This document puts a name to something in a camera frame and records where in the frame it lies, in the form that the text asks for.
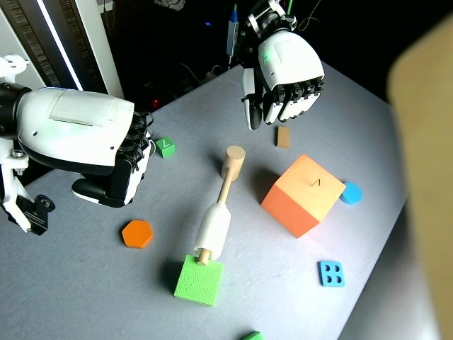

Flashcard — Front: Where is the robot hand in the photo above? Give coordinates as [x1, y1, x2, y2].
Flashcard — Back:
[15, 86, 157, 209]
[241, 30, 326, 131]

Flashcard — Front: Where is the large orange cube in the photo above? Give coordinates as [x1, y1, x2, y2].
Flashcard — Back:
[260, 153, 347, 239]

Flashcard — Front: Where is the wooden mallet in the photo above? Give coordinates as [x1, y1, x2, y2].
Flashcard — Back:
[193, 144, 246, 266]

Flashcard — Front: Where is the brown rectangular wooden block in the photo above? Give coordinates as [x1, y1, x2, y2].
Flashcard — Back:
[274, 125, 292, 149]

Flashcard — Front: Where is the small green cube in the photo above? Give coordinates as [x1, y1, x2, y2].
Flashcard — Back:
[154, 137, 176, 159]

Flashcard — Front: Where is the orange hexagon block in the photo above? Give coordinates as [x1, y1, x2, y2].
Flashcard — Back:
[121, 220, 154, 249]

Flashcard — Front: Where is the blue round disc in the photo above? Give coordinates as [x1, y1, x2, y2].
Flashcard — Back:
[339, 181, 364, 206]

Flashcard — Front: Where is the green foam square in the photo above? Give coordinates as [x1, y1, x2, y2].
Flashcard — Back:
[173, 254, 225, 307]

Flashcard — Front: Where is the blue square four-hole block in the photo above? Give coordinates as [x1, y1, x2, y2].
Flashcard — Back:
[317, 261, 346, 288]

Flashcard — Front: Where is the white panel with light strip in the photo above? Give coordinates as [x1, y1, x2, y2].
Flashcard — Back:
[0, 0, 125, 102]

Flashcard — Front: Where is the grey table cloth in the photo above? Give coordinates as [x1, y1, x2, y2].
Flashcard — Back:
[0, 62, 442, 340]

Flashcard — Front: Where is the blurred beige wooden panel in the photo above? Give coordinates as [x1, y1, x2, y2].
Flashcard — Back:
[387, 13, 453, 340]

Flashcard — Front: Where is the thin white cable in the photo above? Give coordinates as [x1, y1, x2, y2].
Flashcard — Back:
[298, 0, 323, 33]

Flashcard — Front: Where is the cable with blue connector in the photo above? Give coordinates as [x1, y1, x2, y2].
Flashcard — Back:
[226, 3, 241, 67]

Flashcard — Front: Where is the white cable with plug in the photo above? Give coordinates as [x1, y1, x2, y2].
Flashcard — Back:
[179, 62, 228, 85]

